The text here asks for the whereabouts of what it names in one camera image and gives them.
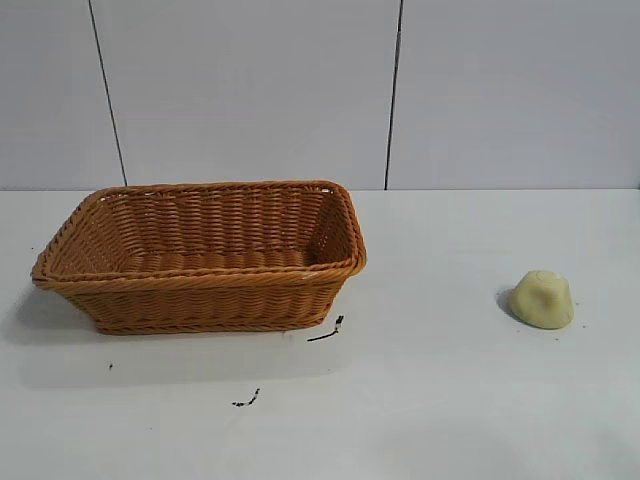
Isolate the pale yellow egg yolk pastry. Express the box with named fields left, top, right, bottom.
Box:
left=508, top=269, right=576, bottom=330

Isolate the brown woven wicker basket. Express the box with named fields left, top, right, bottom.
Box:
left=32, top=179, right=368, bottom=335

